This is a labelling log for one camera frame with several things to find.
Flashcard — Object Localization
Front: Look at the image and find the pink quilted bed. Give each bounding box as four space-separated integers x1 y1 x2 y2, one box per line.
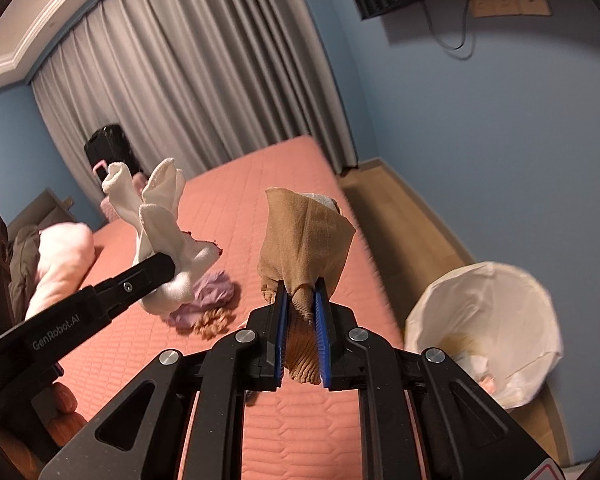
45 135 407 480

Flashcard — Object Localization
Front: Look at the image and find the black suitcase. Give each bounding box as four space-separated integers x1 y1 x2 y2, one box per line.
84 123 144 184

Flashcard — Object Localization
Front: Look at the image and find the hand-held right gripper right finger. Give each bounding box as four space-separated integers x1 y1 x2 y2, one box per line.
313 277 566 480

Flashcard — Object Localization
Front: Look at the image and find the pale pink pillow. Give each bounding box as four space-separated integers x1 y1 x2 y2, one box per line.
25 222 96 322

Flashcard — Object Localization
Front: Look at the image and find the grey bedside furniture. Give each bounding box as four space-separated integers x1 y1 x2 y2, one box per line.
6 188 76 234

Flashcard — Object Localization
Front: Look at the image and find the white-lined yellow trash bin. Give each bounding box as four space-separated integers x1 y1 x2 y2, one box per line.
404 260 565 411

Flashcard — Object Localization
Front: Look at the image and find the orange-pink fleece cloth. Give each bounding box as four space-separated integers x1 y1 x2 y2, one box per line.
0 381 89 467

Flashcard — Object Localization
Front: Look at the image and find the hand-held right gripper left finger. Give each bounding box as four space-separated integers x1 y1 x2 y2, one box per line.
37 280 288 480

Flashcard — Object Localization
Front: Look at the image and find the white sock pair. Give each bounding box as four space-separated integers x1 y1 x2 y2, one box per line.
101 157 220 316

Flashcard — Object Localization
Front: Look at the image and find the grey-brown dark cloth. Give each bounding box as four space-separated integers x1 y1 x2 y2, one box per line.
7 225 44 307

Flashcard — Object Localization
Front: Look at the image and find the grey curtain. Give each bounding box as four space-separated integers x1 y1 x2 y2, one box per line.
30 0 359 177

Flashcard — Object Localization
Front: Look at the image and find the black power cable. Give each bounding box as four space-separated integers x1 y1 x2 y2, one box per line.
422 0 474 52

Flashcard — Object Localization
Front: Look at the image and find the purple crumpled cloth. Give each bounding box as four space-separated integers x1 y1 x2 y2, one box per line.
167 270 239 329

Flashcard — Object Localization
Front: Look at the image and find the tan stocking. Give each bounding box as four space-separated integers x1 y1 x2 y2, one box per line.
256 187 357 387

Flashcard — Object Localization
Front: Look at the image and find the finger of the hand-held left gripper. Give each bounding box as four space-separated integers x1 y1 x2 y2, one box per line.
92 253 177 319

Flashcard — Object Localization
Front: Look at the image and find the pink suitcase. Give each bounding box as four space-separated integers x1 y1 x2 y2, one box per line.
94 159 151 222

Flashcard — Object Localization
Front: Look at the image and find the brown patterned cloth piece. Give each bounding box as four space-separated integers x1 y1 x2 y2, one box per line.
193 307 236 341

